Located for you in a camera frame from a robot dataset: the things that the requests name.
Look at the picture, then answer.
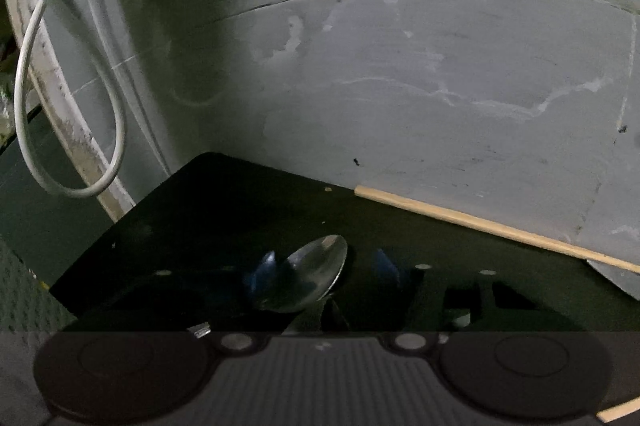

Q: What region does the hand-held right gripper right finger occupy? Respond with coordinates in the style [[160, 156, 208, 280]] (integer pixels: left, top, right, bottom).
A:
[[372, 248, 586, 353]]

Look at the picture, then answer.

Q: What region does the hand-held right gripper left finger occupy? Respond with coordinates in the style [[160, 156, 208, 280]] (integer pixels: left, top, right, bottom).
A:
[[75, 250, 279, 353]]

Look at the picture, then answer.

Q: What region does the metal spoon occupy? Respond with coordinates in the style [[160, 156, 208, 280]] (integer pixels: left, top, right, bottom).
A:
[[254, 234, 351, 335]]

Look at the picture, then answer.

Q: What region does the wooden chopstick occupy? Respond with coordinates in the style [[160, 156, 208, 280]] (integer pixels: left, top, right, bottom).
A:
[[354, 186, 640, 275], [596, 397, 640, 424]]

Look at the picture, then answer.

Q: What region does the white hose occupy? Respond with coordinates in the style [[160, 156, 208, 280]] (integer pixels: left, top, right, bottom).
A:
[[14, 0, 126, 199]]

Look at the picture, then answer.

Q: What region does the white wall trim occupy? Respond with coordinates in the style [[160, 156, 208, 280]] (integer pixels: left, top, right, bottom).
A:
[[5, 0, 136, 222]]

